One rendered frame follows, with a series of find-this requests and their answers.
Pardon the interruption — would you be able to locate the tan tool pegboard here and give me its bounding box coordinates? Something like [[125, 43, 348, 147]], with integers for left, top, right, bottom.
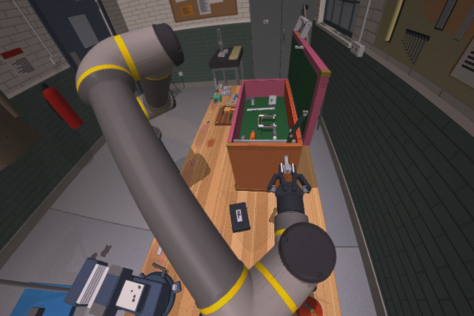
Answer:
[[373, 0, 474, 84]]

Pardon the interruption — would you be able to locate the black hex key set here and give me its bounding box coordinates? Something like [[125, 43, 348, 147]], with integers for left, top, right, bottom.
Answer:
[[401, 27, 432, 64]]

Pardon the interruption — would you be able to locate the dark blue door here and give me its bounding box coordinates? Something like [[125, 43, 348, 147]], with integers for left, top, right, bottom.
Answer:
[[19, 0, 116, 73]]

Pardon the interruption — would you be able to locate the brown wooden block holder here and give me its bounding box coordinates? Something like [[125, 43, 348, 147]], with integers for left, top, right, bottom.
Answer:
[[215, 104, 236, 126]]

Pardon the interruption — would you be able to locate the black headed hammer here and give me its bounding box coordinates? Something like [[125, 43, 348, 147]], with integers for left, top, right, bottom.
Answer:
[[384, 0, 424, 44]]

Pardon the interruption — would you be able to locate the brown wooden shelf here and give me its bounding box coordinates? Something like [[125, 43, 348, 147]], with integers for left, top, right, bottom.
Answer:
[[0, 90, 42, 173]]

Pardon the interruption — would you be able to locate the red round object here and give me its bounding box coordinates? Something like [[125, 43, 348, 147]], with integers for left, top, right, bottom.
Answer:
[[297, 295, 320, 316]]

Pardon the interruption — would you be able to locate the red and white wall sign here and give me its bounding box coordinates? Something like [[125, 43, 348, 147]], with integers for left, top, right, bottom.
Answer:
[[0, 47, 36, 75]]

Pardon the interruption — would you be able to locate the dark lid stay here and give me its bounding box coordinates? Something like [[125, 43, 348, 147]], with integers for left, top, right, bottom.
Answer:
[[286, 110, 310, 145]]

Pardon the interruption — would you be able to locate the red fire extinguisher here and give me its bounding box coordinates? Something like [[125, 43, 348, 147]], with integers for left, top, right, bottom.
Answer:
[[40, 82, 84, 130]]

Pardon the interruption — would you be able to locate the silver height gauge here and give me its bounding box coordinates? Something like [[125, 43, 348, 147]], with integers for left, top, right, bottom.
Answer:
[[216, 27, 229, 59]]

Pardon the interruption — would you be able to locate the orange tool chest body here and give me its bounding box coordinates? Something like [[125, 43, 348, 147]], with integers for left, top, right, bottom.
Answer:
[[225, 78, 305, 193]]

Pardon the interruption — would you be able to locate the grey metal cabinet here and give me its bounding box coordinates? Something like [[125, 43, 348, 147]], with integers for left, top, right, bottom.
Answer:
[[247, 0, 320, 81]]

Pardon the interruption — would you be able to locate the white wall socket box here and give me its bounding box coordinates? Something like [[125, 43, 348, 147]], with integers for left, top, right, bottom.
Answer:
[[350, 39, 366, 58]]

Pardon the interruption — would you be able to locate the white paper sign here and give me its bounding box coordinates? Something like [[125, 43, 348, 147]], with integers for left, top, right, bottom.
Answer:
[[449, 39, 474, 82]]

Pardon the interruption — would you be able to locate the pink and green chest lid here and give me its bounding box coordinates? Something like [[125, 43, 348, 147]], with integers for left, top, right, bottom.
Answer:
[[287, 30, 332, 147]]

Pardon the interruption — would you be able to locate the black felt rest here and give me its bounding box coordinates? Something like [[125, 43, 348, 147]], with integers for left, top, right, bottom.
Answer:
[[228, 201, 253, 234]]

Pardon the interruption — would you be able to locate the blue bench vise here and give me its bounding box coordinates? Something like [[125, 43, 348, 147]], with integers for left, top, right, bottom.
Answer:
[[0, 255, 183, 316]]

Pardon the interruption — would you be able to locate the black small table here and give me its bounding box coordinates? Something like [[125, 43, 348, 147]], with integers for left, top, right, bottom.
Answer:
[[208, 46, 244, 90]]

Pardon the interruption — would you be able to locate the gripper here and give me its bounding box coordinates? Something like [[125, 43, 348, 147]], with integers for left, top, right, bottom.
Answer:
[[267, 163, 312, 215]]

